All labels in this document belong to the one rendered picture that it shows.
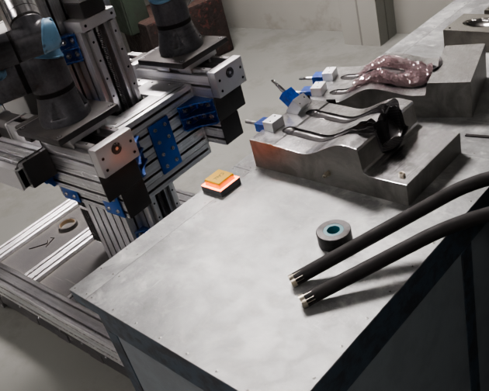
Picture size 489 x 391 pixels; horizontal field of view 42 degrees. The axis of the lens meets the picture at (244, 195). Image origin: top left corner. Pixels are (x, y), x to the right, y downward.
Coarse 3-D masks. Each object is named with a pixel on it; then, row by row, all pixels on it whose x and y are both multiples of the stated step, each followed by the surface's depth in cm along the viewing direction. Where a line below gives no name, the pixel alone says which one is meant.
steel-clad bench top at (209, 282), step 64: (448, 128) 177; (256, 192) 173; (320, 192) 165; (128, 256) 162; (192, 256) 155; (256, 256) 149; (320, 256) 144; (128, 320) 141; (192, 320) 136; (256, 320) 131; (320, 320) 127; (256, 384) 117
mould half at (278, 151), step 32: (320, 128) 177; (416, 128) 168; (256, 160) 183; (288, 160) 173; (320, 160) 164; (352, 160) 156; (384, 160) 160; (416, 160) 156; (448, 160) 161; (384, 192) 155; (416, 192) 153
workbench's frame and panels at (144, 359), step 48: (480, 240) 160; (432, 288) 146; (480, 288) 167; (144, 336) 137; (384, 336) 134; (432, 336) 152; (480, 336) 175; (144, 384) 164; (192, 384) 139; (336, 384) 124; (384, 384) 139; (432, 384) 158; (480, 384) 183
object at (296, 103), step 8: (272, 80) 189; (280, 88) 188; (288, 88) 188; (280, 96) 187; (288, 96) 186; (296, 96) 187; (304, 96) 186; (288, 104) 187; (296, 104) 184; (304, 104) 185; (288, 112) 188; (296, 112) 186
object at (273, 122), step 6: (246, 120) 190; (252, 120) 188; (258, 120) 185; (264, 120) 182; (270, 120) 181; (276, 120) 180; (282, 120) 182; (258, 126) 184; (264, 126) 182; (270, 126) 180; (276, 126) 181
